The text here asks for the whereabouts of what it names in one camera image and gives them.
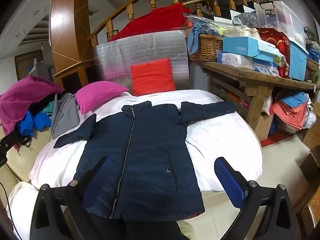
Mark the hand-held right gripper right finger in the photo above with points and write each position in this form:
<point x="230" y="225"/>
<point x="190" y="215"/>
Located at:
<point x="230" y="182"/>

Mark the teal garment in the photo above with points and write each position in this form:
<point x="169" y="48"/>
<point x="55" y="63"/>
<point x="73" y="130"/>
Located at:
<point x="47" y="109"/>

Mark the brown wooden pillar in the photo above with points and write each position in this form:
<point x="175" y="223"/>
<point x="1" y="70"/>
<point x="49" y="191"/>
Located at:
<point x="67" y="30"/>

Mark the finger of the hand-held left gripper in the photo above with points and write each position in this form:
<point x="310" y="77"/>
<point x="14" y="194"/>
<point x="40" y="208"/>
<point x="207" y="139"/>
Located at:
<point x="12" y="140"/>

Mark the pink pillow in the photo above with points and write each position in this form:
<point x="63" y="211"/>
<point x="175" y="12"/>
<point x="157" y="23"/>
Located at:
<point x="100" y="95"/>

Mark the navy zip jacket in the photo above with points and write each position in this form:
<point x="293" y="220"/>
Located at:
<point x="150" y="155"/>

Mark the wooden stair railing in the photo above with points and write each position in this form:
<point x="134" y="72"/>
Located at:
<point x="130" y="10"/>

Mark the silver foil insulation panel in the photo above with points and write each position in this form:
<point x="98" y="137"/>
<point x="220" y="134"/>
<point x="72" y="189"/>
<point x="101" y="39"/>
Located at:
<point x="150" y="47"/>

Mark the blue plastic bin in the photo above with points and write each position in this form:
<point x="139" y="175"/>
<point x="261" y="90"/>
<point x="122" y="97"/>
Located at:
<point x="297" y="62"/>

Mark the cream wrapped bundle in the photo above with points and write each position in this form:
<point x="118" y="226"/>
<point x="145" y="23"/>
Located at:
<point x="242" y="32"/>

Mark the cardboard box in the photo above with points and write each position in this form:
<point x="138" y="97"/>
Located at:
<point x="263" y="127"/>

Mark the rough wooden table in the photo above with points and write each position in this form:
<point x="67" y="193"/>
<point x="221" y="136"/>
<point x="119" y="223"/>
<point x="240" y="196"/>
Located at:
<point x="260" y="80"/>

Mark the cream leather sofa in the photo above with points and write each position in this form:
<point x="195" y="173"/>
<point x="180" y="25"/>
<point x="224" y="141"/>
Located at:
<point x="37" y="140"/>

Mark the red pillow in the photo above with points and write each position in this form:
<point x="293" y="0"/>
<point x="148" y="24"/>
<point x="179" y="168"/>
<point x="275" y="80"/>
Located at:
<point x="152" y="77"/>

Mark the wicker basket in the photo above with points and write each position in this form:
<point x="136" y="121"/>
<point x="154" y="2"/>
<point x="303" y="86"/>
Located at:
<point x="207" y="47"/>

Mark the blue garment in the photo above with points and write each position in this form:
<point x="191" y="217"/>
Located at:
<point x="25" y="126"/>

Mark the magenta garment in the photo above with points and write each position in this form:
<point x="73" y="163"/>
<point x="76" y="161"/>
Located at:
<point x="22" y="97"/>

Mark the blue cloth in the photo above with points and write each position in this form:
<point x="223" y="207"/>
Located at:
<point x="196" y="35"/>

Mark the light blue shoe box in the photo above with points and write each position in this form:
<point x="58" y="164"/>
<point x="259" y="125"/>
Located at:
<point x="237" y="46"/>

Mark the grey refrigerator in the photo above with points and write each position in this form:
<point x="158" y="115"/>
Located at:
<point x="42" y="65"/>

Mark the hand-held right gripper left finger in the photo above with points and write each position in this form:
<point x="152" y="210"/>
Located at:
<point x="99" y="177"/>

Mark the white fluffy blanket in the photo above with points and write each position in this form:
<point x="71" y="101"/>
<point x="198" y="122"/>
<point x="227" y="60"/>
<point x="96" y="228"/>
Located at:
<point x="220" y="140"/>

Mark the red cloth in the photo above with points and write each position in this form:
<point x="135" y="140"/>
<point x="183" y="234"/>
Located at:
<point x="155" y="20"/>

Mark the dotted plastic bag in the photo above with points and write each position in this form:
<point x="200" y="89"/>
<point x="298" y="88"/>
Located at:
<point x="246" y="20"/>

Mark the clear plastic storage box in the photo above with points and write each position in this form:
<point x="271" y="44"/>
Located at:
<point x="282" y="17"/>

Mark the stack of coral cloths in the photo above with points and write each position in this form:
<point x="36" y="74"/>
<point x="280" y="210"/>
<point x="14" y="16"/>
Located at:
<point x="290" y="113"/>

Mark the dark wooden door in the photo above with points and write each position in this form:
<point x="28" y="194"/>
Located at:
<point x="23" y="62"/>

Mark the printed tissue pack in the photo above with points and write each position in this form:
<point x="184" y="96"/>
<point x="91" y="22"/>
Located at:
<point x="266" y="67"/>
<point x="235" y="60"/>

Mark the grey garment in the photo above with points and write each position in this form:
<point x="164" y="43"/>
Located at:
<point x="65" y="115"/>

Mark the red gift bag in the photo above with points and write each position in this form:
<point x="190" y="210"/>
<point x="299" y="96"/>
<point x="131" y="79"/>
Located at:
<point x="275" y="38"/>

